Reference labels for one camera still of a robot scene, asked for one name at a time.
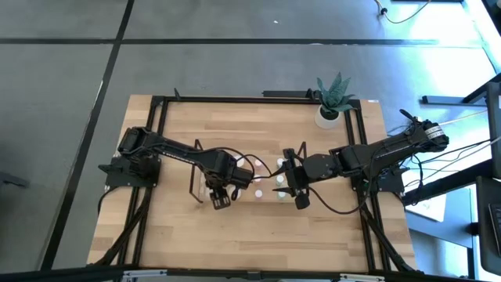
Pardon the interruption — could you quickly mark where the grey desk panel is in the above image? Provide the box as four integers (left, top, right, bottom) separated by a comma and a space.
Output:
405, 186, 479, 249

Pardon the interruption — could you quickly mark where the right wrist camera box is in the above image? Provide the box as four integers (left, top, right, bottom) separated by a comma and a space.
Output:
294, 194, 312, 211

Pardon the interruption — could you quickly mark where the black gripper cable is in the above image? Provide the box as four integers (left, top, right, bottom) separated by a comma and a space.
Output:
307, 172, 373, 215
195, 146, 275, 181

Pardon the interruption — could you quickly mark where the yellowish cable with black plug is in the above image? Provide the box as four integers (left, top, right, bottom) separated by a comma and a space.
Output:
373, 0, 434, 25

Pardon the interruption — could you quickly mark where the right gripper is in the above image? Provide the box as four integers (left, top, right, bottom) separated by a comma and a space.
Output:
275, 147, 315, 197

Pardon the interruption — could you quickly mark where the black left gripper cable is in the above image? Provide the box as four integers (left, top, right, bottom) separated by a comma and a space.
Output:
195, 146, 275, 181

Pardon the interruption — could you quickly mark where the yellow extension cable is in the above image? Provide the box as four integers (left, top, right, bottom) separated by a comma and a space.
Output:
444, 109, 489, 126

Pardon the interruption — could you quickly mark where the black floor cable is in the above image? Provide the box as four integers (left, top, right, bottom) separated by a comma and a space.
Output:
406, 136, 494, 177

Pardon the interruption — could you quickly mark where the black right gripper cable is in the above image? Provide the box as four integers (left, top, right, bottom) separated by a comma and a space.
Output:
307, 172, 373, 215

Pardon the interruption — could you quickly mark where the long black bar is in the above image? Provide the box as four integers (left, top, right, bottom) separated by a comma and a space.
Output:
261, 89, 319, 99

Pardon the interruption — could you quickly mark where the green plant in white pot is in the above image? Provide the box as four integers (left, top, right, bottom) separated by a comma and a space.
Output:
314, 71, 356, 130

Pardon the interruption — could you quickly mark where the silver metal bracket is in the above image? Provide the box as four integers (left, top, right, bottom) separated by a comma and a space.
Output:
121, 268, 168, 282
339, 273, 387, 282

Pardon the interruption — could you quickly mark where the grey floor object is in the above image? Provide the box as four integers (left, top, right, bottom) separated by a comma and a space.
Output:
0, 171, 31, 190

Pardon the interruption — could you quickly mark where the black monitor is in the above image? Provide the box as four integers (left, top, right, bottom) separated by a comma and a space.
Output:
486, 81, 501, 180

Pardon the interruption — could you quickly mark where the black desk beam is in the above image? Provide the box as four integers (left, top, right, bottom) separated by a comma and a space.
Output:
402, 158, 495, 208

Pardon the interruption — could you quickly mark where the black desk leg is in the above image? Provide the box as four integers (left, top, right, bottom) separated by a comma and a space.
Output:
421, 72, 501, 107

